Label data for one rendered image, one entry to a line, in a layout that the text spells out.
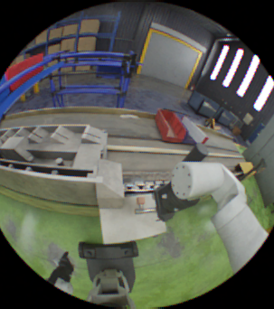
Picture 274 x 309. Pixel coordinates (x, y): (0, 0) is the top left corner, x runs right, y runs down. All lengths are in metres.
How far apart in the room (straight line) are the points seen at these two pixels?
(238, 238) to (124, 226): 0.44
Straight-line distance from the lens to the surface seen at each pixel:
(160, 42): 11.05
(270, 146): 5.56
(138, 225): 0.52
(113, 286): 0.71
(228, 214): 0.18
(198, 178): 0.17
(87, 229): 1.33
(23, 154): 0.66
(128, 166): 0.66
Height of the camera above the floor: 1.30
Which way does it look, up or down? 49 degrees down
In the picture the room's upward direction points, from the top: 20 degrees clockwise
